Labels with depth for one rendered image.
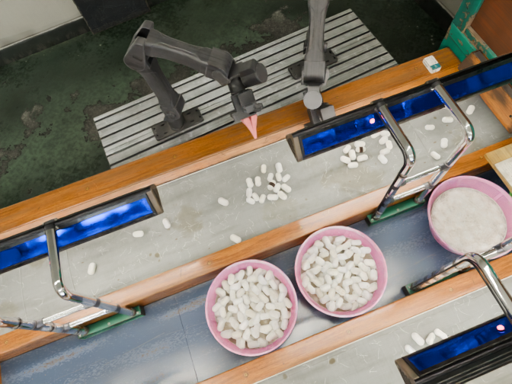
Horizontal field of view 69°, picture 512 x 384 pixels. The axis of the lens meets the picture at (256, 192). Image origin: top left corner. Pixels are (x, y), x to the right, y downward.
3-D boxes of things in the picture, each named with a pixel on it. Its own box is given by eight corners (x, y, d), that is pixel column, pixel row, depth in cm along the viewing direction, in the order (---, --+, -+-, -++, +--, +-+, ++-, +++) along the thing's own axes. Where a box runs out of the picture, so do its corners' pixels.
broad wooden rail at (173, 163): (8, 235, 142) (-30, 218, 125) (431, 78, 156) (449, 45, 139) (11, 263, 138) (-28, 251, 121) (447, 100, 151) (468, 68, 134)
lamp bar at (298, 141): (284, 139, 96) (284, 123, 90) (497, 60, 101) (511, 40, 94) (296, 164, 93) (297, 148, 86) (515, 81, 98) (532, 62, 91)
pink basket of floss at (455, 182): (407, 244, 119) (416, 235, 111) (432, 176, 128) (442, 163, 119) (494, 280, 113) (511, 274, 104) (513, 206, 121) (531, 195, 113)
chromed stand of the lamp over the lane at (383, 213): (343, 179, 130) (367, 99, 89) (394, 159, 132) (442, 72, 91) (368, 227, 123) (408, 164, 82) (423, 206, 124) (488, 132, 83)
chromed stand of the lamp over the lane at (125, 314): (75, 282, 123) (-31, 246, 82) (132, 260, 124) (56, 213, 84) (84, 339, 115) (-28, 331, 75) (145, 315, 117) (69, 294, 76)
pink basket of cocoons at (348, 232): (276, 273, 119) (276, 267, 110) (334, 219, 125) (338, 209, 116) (338, 339, 110) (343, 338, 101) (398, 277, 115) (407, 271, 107)
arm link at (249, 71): (270, 66, 111) (245, 38, 103) (264, 89, 108) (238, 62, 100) (241, 77, 119) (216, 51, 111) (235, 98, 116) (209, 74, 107)
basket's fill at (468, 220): (412, 206, 123) (417, 200, 118) (472, 183, 125) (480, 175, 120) (450, 270, 114) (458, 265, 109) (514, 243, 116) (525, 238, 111)
